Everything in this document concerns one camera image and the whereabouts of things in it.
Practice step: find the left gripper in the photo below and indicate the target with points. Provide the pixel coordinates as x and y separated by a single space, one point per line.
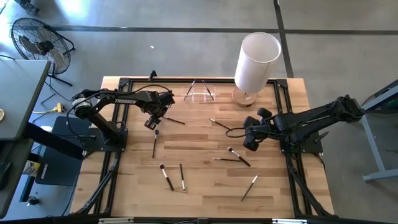
157 102

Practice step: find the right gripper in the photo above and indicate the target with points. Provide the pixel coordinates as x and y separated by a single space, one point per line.
269 130

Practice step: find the thin black makeup brush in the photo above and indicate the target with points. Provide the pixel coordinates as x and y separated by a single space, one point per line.
174 120
155 144
189 90
208 90

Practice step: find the large fluffy black makeup brush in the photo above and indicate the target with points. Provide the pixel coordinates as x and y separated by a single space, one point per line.
239 157
167 178

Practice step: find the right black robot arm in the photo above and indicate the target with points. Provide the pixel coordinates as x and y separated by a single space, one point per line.
311 119

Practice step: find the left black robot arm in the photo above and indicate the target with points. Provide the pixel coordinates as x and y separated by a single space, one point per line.
124 101

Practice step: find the white-tipped black makeup brush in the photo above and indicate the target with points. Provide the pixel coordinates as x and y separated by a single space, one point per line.
220 124
227 159
249 188

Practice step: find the black table clamp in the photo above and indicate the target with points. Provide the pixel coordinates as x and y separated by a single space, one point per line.
152 74

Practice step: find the clear acrylic organizer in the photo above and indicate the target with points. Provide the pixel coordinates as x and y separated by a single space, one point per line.
199 96

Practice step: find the flat black makeup brush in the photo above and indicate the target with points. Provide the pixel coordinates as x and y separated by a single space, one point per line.
182 179

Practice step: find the white-shade wooden-base table lamp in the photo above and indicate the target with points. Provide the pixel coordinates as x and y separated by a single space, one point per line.
256 62

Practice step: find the yellow power plug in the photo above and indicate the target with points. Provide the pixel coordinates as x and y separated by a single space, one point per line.
58 108

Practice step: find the silver aluminium extrusion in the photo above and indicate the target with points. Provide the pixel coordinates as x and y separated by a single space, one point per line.
289 221
115 221

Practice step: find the black computer tower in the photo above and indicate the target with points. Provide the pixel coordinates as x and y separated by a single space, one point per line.
59 161

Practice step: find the black floor fan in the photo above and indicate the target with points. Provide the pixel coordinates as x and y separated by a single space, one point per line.
40 46

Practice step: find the grey desk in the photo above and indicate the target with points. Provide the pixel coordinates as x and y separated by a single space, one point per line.
18 93

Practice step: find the person's foot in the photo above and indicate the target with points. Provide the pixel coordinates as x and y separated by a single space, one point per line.
29 7

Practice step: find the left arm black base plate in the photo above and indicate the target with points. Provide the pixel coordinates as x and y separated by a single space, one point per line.
99 144

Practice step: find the black aluminium table frame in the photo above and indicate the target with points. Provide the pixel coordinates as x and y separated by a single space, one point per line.
224 80

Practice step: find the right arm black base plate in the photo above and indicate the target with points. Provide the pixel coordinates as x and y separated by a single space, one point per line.
311 146

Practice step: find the blue-grey metal table frame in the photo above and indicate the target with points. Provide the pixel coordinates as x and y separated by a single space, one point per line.
371 149

